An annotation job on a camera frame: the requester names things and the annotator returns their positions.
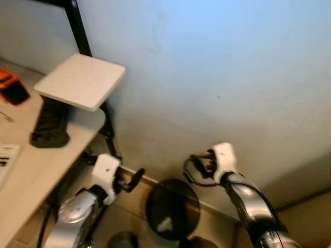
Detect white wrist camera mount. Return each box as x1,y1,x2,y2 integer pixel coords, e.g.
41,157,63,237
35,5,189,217
211,143,238,182
92,153,121,206

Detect white square shelf board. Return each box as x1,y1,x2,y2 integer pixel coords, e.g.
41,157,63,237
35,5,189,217
33,53,126,112

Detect black metal desk frame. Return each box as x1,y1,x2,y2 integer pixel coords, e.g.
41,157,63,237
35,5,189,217
31,0,125,161

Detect grey left robot leg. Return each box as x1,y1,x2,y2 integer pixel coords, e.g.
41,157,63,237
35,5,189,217
106,231,139,248

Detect black ribbed device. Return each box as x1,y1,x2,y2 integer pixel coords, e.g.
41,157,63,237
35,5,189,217
29,96,70,149

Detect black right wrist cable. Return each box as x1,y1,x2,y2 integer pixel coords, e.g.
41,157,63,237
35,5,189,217
183,154,223,187

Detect white printed box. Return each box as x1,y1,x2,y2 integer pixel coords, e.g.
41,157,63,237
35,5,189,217
0,144,22,187

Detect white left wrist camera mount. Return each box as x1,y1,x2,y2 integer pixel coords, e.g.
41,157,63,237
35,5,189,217
92,153,121,206

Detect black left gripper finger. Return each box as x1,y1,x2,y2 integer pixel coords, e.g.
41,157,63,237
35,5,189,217
126,168,146,193

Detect orange black tool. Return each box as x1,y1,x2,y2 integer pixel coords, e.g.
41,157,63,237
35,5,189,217
0,68,31,105

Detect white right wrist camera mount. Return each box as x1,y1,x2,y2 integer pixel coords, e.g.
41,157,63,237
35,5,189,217
211,143,238,182

